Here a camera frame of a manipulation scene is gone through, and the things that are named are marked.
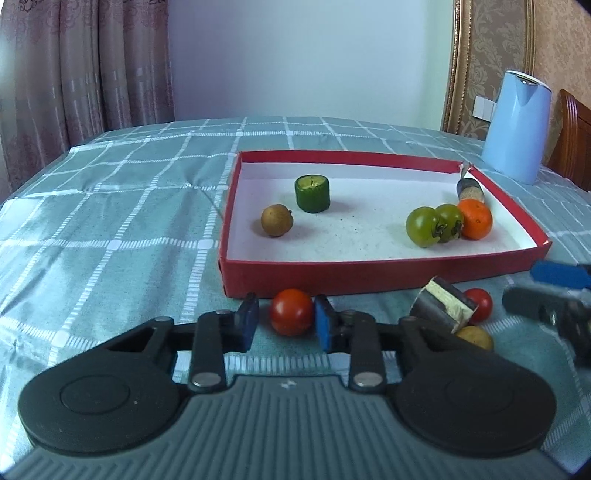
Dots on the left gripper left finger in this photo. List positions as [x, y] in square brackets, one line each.
[126, 391]

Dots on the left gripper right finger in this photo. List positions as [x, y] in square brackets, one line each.
[453, 394]

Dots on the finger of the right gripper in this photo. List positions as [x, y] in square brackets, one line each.
[574, 277]
[533, 304]

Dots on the brown longan fruit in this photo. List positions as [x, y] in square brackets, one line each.
[276, 220]
[477, 336]

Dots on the red cherry tomato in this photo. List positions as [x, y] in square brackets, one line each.
[291, 312]
[484, 303]

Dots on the large dark sugarcane piece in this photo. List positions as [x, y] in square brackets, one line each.
[441, 302]

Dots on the orange mandarin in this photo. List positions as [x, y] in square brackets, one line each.
[478, 219]

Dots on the green tomato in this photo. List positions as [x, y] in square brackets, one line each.
[453, 221]
[424, 226]

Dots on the green cucumber piece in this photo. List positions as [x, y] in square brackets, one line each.
[312, 193]

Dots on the wooden headboard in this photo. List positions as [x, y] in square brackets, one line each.
[571, 155]

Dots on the light blue electric kettle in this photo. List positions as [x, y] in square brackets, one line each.
[518, 132]

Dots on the red cardboard box tray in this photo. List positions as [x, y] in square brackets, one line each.
[360, 244]

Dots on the pink patterned curtain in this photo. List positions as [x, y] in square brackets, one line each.
[74, 69]

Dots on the white wall switch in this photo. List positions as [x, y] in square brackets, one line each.
[484, 108]

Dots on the gold wall frame moulding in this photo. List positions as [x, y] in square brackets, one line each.
[489, 38]

